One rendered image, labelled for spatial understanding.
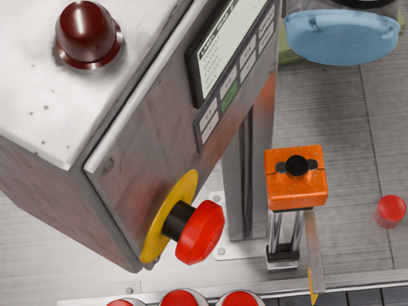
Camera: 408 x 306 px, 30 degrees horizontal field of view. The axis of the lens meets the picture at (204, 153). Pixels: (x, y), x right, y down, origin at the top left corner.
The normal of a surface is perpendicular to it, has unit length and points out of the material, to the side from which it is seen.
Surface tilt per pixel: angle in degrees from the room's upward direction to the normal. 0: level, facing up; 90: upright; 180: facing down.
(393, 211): 0
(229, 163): 90
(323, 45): 93
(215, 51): 90
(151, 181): 90
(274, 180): 0
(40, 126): 0
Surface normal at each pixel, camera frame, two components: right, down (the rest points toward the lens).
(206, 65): 0.86, 0.45
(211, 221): 0.73, -0.10
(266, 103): 0.08, 0.93
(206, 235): 0.51, 0.23
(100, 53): 0.52, 0.79
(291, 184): -0.06, -0.36
